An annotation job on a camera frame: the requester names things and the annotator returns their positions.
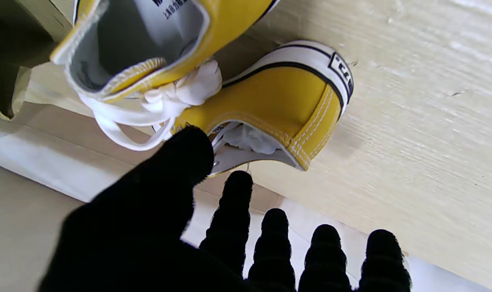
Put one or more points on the yellow canvas sneaker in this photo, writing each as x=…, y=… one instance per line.
x=278, y=97
x=229, y=24

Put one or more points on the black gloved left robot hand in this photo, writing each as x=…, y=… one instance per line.
x=140, y=235

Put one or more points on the brown paper bag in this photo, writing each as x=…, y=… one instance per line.
x=6, y=48

